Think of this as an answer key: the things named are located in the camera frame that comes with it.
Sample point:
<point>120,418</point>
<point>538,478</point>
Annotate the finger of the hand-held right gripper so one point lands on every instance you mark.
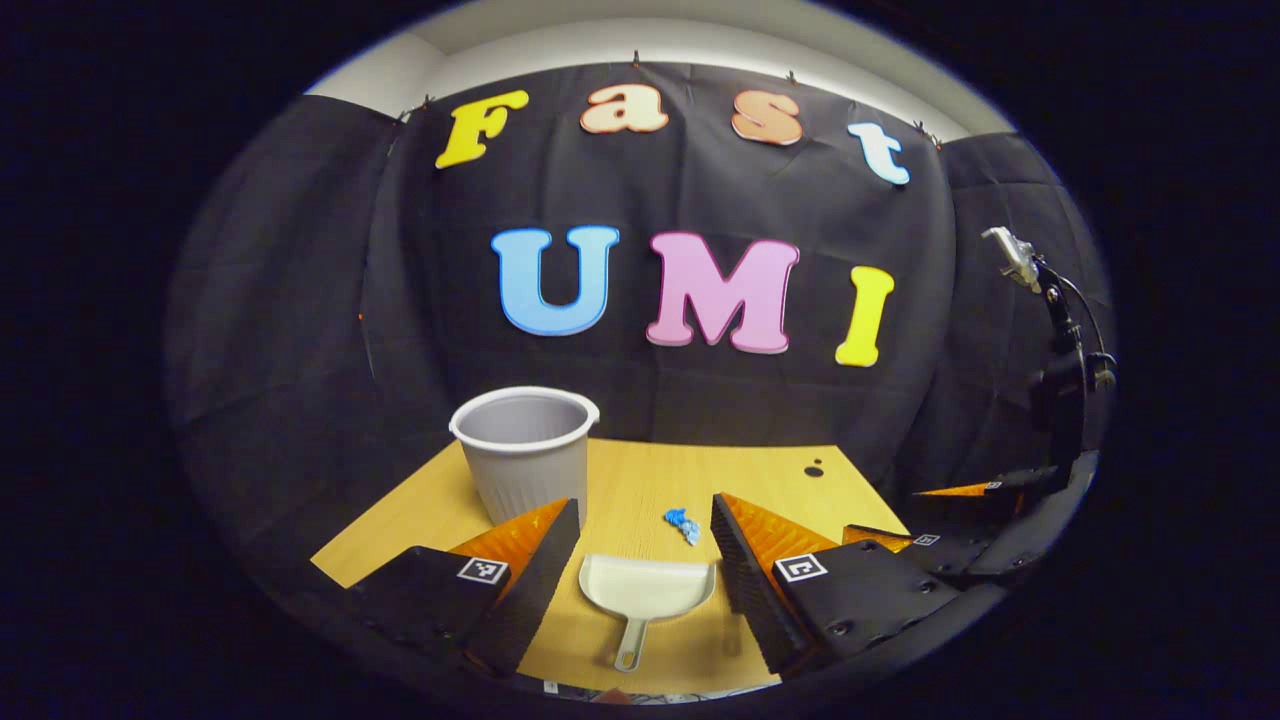
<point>935,555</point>
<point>1020,485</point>

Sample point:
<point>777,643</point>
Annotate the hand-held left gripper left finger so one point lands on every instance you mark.
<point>535,590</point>

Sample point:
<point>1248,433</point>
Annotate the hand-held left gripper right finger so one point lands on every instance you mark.
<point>745,590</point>

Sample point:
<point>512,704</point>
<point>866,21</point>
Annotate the dark blue paper ball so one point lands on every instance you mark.
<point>677,518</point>

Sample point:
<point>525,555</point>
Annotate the white plastic dustpan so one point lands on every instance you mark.
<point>645,585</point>

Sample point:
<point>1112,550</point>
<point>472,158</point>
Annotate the grey plastic garbage bin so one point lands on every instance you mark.
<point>525,460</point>

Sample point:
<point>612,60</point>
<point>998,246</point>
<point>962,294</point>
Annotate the black clamp stand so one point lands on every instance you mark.
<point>1060,320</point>

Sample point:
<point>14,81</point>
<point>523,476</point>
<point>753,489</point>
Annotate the black backdrop cloth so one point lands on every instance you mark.
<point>420,300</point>

